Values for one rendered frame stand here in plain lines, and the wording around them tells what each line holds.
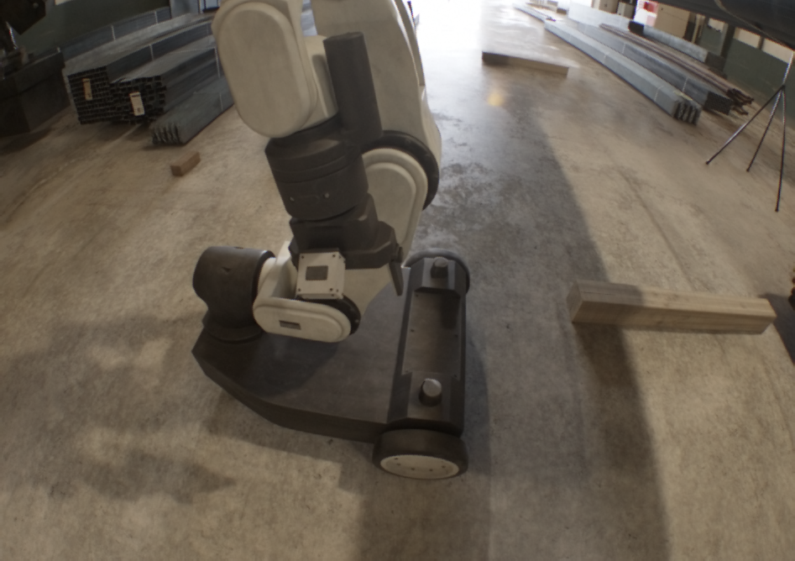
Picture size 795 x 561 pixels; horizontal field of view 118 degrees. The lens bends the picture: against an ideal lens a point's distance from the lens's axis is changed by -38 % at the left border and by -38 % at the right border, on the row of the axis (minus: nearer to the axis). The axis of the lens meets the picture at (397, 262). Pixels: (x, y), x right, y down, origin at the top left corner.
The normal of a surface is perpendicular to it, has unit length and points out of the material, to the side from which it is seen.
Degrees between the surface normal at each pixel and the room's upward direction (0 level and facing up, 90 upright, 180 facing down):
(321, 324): 90
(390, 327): 0
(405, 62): 90
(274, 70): 90
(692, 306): 0
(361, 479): 0
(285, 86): 90
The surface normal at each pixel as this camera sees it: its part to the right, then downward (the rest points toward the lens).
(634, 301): 0.04, -0.73
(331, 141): 0.33, -0.21
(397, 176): -0.12, 0.67
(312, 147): 0.08, -0.09
